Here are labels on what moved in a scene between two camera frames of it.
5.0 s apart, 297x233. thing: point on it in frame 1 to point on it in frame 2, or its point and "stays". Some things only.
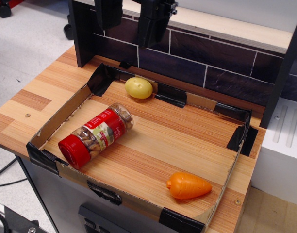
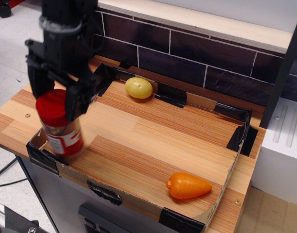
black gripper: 153,22 to 73,35
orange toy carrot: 182,185 stays
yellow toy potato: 139,88 stays
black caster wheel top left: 4,9 stays
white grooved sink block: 279,168 stays
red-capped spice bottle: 76,150 to 65,137
